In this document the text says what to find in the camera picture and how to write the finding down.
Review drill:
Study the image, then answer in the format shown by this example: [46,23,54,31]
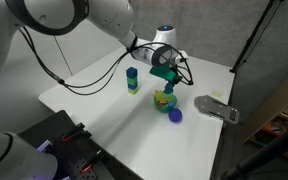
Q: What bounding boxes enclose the wooden board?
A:
[239,70,288,145]

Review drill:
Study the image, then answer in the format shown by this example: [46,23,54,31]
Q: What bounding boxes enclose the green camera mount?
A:
[149,64,177,81]

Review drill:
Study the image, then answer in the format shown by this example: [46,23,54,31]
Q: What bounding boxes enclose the black tripod pole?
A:
[229,0,286,74]

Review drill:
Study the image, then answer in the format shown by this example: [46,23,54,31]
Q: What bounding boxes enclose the thick black pole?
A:
[220,117,288,180]

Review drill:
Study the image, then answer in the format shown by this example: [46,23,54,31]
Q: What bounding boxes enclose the blue ball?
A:
[168,108,184,124]

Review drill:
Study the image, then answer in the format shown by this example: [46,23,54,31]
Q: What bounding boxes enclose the light green toy block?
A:
[128,87,140,96]

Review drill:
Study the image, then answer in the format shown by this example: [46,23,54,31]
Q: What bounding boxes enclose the yellow toy figure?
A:
[153,90,170,105]

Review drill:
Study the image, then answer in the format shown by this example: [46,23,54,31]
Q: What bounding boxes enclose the shelf with colourful toys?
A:
[247,98,288,165]

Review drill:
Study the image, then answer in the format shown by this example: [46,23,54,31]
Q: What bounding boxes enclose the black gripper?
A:
[165,67,185,86]

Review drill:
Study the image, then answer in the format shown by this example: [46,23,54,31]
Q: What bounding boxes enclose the green bowl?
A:
[153,90,179,114]

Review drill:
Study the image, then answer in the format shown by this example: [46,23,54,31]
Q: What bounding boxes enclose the black perforated base board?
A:
[17,109,142,180]

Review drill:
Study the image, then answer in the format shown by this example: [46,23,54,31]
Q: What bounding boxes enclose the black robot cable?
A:
[18,25,195,97]
[21,26,132,90]

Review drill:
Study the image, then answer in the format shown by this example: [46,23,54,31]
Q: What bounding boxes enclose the grey metal bracket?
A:
[193,94,241,126]

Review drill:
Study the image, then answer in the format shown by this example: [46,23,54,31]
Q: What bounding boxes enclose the blue toy block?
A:
[127,83,140,91]
[125,66,139,80]

